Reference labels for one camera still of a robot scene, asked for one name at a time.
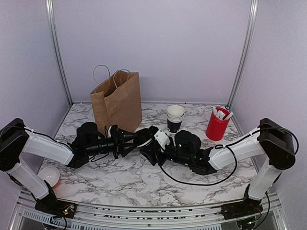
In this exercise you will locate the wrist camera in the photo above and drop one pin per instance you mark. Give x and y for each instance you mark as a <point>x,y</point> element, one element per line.
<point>108,131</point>
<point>162,138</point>

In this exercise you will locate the left aluminium frame post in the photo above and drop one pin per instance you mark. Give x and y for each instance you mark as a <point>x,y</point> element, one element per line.
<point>56,47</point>

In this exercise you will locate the orange white bowl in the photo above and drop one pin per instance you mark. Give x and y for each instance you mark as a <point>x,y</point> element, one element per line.
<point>52,175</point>

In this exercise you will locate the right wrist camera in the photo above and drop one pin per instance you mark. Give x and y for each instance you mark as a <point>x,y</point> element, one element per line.
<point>162,138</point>

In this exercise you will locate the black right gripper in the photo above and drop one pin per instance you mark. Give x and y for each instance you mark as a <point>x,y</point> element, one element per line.
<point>151,155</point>

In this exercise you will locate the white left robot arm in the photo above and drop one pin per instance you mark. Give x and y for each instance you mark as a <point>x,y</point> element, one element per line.
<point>16,139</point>

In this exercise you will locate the right aluminium frame post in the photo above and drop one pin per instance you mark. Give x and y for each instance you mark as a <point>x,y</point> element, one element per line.
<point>244,55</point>

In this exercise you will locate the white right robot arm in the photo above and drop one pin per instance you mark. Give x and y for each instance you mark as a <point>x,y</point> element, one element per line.
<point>269,139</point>

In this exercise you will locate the aluminium frame post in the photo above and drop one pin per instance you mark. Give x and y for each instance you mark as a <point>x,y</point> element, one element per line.
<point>244,55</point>
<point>56,47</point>

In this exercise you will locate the front aluminium rail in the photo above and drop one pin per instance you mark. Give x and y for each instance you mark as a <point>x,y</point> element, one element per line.
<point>104,217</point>

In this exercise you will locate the stack of paper coffee cups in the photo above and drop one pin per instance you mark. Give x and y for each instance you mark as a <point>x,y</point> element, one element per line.
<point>175,116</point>

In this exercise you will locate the red utensil cup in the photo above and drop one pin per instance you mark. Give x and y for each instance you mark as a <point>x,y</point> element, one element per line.
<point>218,123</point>

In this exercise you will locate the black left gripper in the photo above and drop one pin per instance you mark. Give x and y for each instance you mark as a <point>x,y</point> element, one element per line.
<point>119,148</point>

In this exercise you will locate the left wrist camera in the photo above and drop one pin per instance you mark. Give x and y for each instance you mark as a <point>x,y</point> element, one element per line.
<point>108,131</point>

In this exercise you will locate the single black coffee cup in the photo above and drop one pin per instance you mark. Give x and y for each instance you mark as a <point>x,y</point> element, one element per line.
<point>145,137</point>

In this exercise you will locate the brown paper bag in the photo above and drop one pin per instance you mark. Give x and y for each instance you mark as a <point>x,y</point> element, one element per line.
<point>117,101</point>

